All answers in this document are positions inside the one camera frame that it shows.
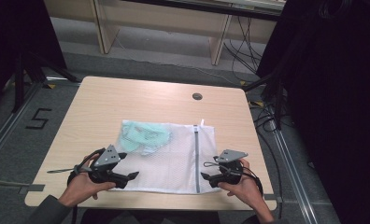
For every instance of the aluminium floor rail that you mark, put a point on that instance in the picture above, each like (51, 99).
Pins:
(8, 124)
(293, 174)

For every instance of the person's left hand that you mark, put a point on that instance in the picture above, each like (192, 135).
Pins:
(83, 188)

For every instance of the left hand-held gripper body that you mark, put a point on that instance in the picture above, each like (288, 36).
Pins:
(106, 168)

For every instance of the light wooden desk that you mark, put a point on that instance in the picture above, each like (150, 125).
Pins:
(161, 21)

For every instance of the person's right hand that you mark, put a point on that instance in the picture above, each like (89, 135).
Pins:
(244, 191)

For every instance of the black curtain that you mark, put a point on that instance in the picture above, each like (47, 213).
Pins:
(18, 37)
(335, 93)

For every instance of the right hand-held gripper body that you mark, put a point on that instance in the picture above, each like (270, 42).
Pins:
(230, 169)

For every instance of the mint green underwear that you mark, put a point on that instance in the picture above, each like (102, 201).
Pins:
(142, 135)

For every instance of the black tripod stand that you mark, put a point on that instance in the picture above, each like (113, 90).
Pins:
(27, 74)

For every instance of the grey tape strip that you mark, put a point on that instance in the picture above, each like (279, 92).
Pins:
(32, 188)

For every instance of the white mesh laundry bag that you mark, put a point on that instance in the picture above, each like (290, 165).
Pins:
(173, 165)

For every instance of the black metal stand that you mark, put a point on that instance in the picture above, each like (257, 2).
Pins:
(275, 93)

